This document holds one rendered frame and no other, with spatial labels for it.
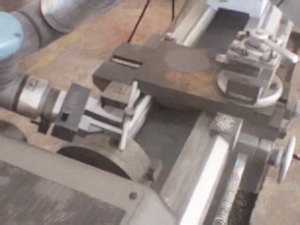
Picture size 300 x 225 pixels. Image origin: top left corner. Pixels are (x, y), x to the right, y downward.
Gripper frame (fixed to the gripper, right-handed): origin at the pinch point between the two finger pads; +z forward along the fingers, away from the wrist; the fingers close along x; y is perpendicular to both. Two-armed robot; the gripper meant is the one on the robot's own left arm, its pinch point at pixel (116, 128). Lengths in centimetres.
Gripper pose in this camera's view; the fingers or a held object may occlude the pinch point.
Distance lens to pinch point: 89.8
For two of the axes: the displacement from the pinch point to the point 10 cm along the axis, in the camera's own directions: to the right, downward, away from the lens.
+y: 3.4, -5.9, -7.3
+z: 9.3, 3.5, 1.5
